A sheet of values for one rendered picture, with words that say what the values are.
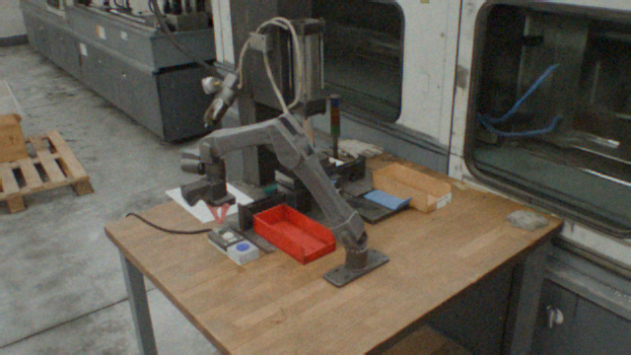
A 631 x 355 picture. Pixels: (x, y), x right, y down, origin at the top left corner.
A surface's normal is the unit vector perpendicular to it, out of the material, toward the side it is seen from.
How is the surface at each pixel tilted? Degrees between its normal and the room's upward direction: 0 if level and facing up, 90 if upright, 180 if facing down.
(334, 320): 0
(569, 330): 90
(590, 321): 90
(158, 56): 90
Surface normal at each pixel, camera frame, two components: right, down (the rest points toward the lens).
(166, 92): 0.60, 0.32
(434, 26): -0.80, 0.26
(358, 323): -0.02, -0.91
